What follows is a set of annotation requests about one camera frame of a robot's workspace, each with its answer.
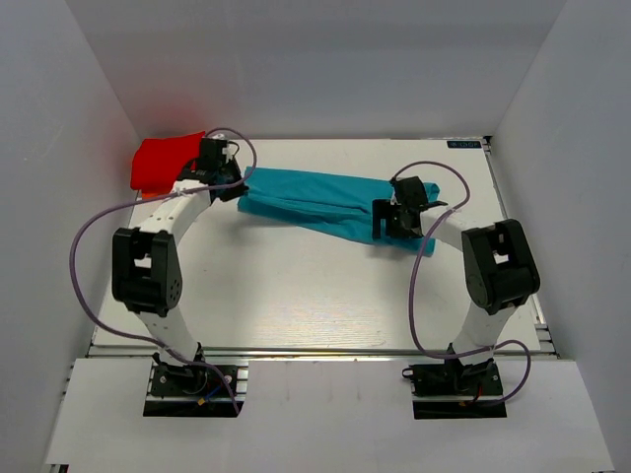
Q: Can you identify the teal t-shirt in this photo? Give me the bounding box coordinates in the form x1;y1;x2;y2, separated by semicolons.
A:
238;168;422;253

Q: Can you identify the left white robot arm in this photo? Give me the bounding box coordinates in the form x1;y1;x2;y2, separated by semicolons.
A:
111;134;247;393

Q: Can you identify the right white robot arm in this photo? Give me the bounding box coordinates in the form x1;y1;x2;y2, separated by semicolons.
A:
372;177;540;393

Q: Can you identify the red folded t-shirt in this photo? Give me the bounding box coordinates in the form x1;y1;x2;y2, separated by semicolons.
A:
130;131;205;196

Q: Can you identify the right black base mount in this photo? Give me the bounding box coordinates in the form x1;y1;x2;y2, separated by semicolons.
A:
401;360;507;420

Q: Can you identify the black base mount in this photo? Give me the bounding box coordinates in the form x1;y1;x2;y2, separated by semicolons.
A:
401;360;507;420
143;365;245;419

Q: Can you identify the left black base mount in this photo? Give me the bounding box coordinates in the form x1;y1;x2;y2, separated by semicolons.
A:
143;365;245;419

